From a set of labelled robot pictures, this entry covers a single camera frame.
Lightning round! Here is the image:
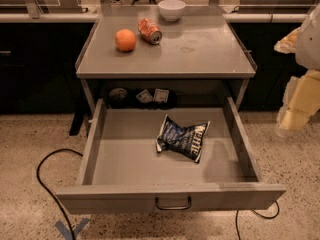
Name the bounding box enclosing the white label card right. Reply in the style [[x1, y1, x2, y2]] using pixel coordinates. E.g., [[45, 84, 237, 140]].
[[154, 89, 169, 103]]

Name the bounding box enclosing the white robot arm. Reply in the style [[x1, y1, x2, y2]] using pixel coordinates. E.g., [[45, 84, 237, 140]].
[[274, 5, 320, 137]]

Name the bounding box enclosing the white bowl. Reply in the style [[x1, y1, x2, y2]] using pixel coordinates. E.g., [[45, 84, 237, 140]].
[[158, 0, 186, 22]]

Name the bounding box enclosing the grey open drawer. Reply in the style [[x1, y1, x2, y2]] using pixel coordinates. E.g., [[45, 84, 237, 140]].
[[56, 99, 285, 214]]

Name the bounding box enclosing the black floor cable left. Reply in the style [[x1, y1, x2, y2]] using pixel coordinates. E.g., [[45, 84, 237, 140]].
[[35, 148, 84, 240]]

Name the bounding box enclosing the black drawer handle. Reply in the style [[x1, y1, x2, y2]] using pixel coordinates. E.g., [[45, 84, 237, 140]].
[[155, 197, 192, 211]]

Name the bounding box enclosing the orange fruit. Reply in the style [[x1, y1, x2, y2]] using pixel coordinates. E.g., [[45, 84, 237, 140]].
[[115, 29, 136, 52]]

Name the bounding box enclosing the white label card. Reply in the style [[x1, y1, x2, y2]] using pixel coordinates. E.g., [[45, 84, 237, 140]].
[[136, 89, 153, 104], [154, 89, 169, 103]]

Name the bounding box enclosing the dark round object under counter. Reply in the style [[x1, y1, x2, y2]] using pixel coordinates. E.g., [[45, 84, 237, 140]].
[[108, 88, 127, 105]]

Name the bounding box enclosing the white label card left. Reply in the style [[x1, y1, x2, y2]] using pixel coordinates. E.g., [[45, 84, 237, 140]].
[[136, 89, 153, 104]]

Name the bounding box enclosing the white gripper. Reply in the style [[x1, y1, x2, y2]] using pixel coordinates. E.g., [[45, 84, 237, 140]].
[[274, 28, 320, 132]]

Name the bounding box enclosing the blue tape floor mark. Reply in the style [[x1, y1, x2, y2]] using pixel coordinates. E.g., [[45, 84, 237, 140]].
[[55, 218, 90, 240]]

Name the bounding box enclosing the red soda can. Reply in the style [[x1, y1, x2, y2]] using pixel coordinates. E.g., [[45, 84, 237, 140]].
[[138, 18, 162, 45]]

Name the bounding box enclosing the black floor cable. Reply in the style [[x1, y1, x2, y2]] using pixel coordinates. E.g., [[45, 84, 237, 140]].
[[35, 148, 84, 240], [235, 201, 280, 240]]

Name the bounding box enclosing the blue chip bag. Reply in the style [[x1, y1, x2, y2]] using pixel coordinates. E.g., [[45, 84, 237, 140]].
[[156, 115, 210, 163]]

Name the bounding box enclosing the black floor cable right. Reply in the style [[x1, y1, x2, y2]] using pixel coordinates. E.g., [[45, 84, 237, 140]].
[[235, 201, 280, 240]]

